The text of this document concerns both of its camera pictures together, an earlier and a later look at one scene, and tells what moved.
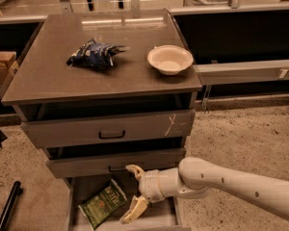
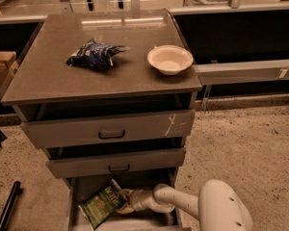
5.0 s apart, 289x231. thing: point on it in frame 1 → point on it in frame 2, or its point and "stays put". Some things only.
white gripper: [149, 184] → [141, 198]
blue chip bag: [94, 54] stays put
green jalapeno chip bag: [98, 210] stays put
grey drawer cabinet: [102, 90] stays put
